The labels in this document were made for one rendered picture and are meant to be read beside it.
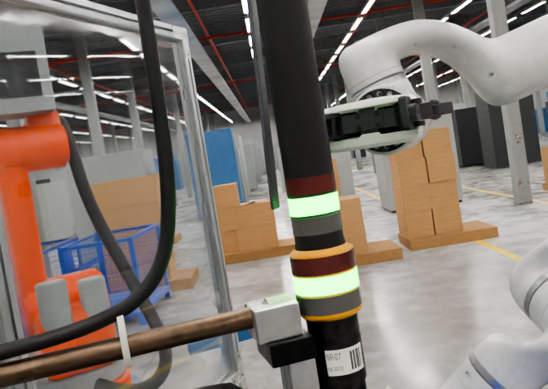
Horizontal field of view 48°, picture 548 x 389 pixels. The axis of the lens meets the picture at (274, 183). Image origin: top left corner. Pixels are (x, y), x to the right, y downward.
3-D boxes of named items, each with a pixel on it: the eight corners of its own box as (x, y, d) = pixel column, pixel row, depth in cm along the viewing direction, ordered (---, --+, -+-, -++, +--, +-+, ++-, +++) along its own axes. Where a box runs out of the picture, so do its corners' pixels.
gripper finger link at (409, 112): (443, 125, 61) (438, 125, 55) (410, 130, 62) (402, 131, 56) (438, 92, 61) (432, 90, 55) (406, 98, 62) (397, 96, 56)
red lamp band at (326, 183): (295, 198, 39) (292, 179, 39) (280, 196, 42) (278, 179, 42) (344, 189, 40) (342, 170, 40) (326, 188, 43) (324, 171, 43)
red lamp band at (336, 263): (303, 280, 38) (300, 262, 38) (284, 271, 43) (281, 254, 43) (366, 267, 39) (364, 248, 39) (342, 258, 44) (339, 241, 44)
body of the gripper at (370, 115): (431, 144, 72) (422, 149, 61) (347, 156, 75) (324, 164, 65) (422, 81, 71) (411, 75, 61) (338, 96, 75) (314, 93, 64)
